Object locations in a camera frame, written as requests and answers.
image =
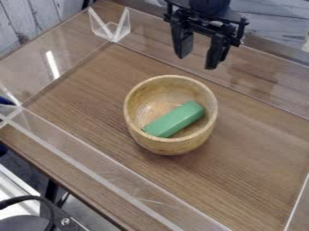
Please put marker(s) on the green rectangular block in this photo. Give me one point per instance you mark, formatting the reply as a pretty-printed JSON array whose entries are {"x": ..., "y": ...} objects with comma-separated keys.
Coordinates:
[{"x": 177, "y": 119}]

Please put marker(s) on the black table leg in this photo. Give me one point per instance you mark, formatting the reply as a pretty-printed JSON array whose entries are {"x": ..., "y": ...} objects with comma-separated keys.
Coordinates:
[{"x": 51, "y": 191}]

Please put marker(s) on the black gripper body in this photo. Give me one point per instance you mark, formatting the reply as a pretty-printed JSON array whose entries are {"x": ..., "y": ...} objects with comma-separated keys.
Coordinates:
[{"x": 207, "y": 17}]

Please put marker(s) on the brown wooden bowl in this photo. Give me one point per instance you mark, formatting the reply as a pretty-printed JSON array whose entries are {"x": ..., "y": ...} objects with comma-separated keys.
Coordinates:
[{"x": 157, "y": 96}]

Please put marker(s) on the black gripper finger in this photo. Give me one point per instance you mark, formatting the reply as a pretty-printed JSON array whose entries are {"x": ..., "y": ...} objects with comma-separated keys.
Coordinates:
[
  {"x": 182, "y": 39},
  {"x": 218, "y": 51}
]

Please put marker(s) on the clear acrylic tray barrier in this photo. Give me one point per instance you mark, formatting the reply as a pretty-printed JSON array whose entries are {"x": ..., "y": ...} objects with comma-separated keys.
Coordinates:
[{"x": 242, "y": 182}]

